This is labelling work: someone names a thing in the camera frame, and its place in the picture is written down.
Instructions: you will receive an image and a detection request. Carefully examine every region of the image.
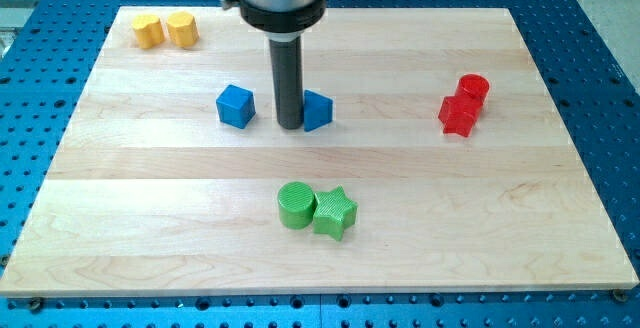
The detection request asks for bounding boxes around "red cylinder block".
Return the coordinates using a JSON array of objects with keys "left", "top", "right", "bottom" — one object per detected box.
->
[{"left": 455, "top": 74, "right": 490, "bottom": 104}]

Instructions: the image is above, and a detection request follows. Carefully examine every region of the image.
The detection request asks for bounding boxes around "green star block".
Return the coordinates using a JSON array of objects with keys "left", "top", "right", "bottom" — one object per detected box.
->
[{"left": 313, "top": 186, "right": 358, "bottom": 241}]

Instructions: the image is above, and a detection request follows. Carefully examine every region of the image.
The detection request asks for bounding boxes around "blue triangle block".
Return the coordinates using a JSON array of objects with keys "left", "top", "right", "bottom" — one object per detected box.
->
[{"left": 303, "top": 90, "right": 333, "bottom": 132}]

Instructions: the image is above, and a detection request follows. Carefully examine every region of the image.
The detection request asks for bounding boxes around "yellow hexagon block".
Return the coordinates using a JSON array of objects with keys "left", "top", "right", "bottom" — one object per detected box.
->
[{"left": 167, "top": 11, "right": 199, "bottom": 48}]

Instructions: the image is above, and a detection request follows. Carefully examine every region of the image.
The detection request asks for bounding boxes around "wooden board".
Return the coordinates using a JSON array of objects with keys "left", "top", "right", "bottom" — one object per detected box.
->
[{"left": 1, "top": 6, "right": 638, "bottom": 297}]

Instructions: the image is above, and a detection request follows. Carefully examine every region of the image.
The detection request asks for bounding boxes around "yellow heart block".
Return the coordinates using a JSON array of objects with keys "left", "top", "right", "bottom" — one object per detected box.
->
[{"left": 131, "top": 14, "right": 165, "bottom": 49}]

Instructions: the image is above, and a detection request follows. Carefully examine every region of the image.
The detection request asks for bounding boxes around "green cylinder block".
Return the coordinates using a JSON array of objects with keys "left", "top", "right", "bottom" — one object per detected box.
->
[{"left": 277, "top": 181, "right": 316, "bottom": 229}]

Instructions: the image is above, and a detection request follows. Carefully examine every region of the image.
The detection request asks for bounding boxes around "blue cube block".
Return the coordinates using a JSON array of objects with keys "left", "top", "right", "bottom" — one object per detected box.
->
[{"left": 216, "top": 85, "right": 256, "bottom": 129}]

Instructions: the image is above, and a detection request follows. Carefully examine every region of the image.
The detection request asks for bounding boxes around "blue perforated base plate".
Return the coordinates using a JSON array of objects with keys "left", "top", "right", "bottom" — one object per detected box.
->
[{"left": 1, "top": 0, "right": 639, "bottom": 327}]

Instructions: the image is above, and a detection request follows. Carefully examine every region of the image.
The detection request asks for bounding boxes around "red star block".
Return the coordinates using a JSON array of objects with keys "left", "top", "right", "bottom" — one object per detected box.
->
[{"left": 438, "top": 95, "right": 483, "bottom": 137}]

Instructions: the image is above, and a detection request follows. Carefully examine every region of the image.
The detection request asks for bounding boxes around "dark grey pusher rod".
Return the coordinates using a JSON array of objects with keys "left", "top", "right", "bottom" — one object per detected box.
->
[{"left": 269, "top": 37, "right": 303, "bottom": 130}]

